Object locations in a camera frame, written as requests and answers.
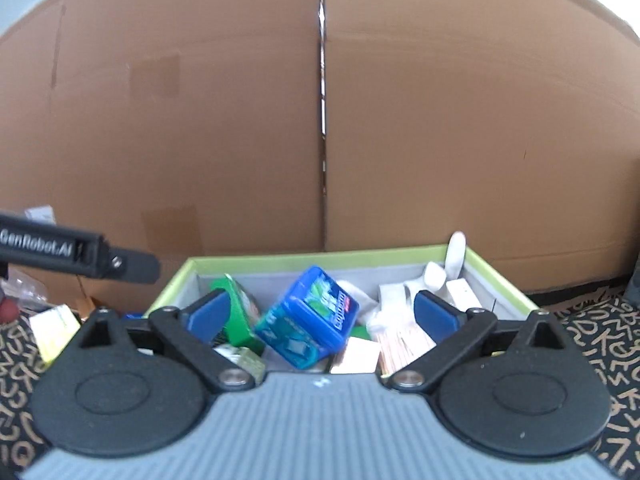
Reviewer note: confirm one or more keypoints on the large cardboard panel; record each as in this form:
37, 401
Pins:
475, 110
175, 110

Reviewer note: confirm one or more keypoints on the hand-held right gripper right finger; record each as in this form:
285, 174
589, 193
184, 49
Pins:
435, 312

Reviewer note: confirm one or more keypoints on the lime green cardboard box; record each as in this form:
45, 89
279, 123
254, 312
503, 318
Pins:
300, 258

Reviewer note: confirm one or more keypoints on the pale green printed box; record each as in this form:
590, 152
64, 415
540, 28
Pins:
247, 364

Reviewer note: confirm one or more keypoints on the white shipping label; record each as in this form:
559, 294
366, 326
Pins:
41, 215

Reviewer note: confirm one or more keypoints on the copper box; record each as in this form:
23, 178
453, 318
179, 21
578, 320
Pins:
400, 349

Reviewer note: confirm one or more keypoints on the blue gum container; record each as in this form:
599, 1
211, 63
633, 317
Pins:
305, 325

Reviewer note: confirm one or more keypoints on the small white box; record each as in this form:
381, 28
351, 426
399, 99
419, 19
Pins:
462, 294

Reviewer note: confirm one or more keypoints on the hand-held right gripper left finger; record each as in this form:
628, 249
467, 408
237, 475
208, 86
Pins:
207, 317

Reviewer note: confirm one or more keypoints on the clear plastic packaging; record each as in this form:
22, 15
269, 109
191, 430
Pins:
22, 285

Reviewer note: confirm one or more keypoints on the yellow green flat box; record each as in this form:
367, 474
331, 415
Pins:
52, 335

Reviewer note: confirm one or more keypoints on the black letter-print tablecloth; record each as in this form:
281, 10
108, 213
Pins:
600, 342

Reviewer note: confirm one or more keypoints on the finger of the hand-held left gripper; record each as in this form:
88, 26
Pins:
132, 263

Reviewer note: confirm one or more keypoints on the beige box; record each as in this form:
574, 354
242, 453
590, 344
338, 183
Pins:
356, 356

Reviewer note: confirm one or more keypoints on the person's left hand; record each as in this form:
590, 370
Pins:
7, 310

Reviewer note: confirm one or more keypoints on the small blue box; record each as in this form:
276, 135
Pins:
134, 316

